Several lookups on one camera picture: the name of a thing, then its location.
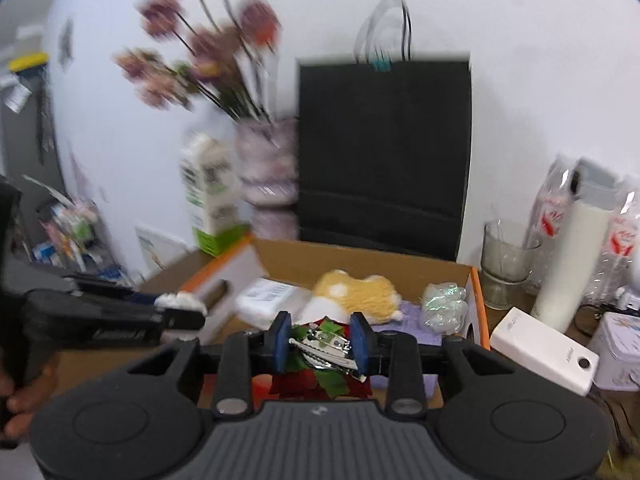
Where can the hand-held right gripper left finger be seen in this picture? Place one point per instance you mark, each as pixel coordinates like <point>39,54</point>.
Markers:
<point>281,341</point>

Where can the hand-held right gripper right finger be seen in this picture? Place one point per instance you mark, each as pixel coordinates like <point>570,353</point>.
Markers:
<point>359,342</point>

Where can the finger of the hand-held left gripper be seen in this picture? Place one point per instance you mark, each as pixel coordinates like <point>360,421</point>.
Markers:
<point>182,321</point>
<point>125,294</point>

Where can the white fluffy item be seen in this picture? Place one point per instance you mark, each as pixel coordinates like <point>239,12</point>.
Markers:
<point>185,302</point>

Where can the red green bow hair clip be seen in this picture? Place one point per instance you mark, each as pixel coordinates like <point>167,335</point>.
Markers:
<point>325,347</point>

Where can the red cardboard box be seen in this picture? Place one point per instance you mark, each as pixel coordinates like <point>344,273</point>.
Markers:
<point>380,260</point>

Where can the wooden desktop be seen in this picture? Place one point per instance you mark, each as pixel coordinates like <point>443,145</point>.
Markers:
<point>175,270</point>

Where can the person's left hand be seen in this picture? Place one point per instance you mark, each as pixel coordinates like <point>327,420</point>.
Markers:
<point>31,405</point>

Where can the white tissue packet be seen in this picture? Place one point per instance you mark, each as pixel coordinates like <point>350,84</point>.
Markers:
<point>270,300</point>

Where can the yellow plush toy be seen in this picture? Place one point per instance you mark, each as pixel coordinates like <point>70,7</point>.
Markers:
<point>360,292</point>

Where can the white flat box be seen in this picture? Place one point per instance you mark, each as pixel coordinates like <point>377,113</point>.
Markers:
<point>160,252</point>

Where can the purple cloth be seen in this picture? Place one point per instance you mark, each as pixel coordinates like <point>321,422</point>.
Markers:
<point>410,315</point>

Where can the cluttered storage rack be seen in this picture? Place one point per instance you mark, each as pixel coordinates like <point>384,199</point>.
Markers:
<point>70,230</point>

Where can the iridescent wrapped ball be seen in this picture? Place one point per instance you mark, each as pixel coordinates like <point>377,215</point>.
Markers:
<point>442,307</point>

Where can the white green milk carton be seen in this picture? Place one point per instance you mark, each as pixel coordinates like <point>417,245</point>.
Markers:
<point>210,195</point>

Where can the clear glass cup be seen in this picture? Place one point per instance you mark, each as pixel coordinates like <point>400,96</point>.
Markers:
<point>505,270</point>

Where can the pink ceramic vase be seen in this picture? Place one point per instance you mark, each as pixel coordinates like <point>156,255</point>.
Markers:
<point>267,175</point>

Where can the grey cabinet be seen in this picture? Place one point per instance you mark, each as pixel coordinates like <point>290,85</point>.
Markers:
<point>20,145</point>

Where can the white power bank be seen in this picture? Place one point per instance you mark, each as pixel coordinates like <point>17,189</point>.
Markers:
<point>540,347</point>

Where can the black paper bag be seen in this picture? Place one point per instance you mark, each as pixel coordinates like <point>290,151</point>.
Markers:
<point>385,160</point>

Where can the white thermos bottle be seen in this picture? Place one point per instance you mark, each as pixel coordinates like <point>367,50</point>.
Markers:
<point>570,270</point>

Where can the yellow box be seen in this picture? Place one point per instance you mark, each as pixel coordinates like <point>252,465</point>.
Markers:
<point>29,61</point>

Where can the white tin box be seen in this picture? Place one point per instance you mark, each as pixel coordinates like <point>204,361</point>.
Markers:
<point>617,347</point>

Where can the dried rose bouquet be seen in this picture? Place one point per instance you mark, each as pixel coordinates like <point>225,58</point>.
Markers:
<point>210,45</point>

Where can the teal binder clip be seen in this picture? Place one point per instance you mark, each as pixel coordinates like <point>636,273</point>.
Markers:
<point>380,64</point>

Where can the small wall picture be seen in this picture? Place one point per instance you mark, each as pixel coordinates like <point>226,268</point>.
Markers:
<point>66,42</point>

